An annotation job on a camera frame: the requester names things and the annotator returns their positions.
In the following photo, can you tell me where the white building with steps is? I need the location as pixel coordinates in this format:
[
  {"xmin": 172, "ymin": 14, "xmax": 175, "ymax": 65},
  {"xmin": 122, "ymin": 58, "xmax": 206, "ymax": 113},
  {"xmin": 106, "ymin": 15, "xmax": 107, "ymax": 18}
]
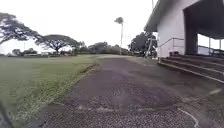
[{"xmin": 143, "ymin": 0, "xmax": 224, "ymax": 85}]

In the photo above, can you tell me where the green grass lawn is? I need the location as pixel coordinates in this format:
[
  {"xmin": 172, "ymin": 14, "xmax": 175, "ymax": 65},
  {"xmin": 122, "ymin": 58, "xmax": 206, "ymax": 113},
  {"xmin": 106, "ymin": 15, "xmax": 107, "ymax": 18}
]
[{"xmin": 0, "ymin": 54, "xmax": 131, "ymax": 128}]

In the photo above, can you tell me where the dark leafy tree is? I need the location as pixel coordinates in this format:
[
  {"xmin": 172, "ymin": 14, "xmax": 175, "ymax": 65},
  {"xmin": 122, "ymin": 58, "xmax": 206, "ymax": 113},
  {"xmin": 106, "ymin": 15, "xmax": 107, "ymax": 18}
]
[{"xmin": 127, "ymin": 31, "xmax": 158, "ymax": 58}]

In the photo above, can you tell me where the large dark tree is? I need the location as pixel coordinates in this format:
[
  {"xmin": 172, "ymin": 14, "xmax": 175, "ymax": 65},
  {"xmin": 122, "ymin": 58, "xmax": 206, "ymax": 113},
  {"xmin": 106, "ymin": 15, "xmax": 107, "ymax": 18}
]
[{"xmin": 0, "ymin": 12, "xmax": 42, "ymax": 46}]

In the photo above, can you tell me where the tall palm tree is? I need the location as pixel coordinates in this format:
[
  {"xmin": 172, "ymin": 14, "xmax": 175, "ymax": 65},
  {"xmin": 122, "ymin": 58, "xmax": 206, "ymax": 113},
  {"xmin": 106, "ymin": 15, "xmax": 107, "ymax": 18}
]
[{"xmin": 113, "ymin": 16, "xmax": 125, "ymax": 56}]

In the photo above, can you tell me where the dark grey asphalt path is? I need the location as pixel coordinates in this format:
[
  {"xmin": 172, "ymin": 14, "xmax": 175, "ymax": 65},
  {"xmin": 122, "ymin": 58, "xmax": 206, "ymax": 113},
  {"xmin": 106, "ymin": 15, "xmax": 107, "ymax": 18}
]
[{"xmin": 20, "ymin": 56, "xmax": 224, "ymax": 128}]

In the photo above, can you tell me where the distant row of trees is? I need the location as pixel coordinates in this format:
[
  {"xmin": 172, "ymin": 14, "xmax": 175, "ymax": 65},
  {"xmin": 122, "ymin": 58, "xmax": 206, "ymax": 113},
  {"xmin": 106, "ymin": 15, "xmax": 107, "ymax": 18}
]
[{"xmin": 75, "ymin": 41, "xmax": 130, "ymax": 56}]

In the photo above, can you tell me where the wide spreading tree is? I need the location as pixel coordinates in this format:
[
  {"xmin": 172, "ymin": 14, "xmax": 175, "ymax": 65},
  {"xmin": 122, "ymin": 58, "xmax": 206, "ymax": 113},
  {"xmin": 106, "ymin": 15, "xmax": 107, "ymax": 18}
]
[{"xmin": 34, "ymin": 34, "xmax": 81, "ymax": 55}]

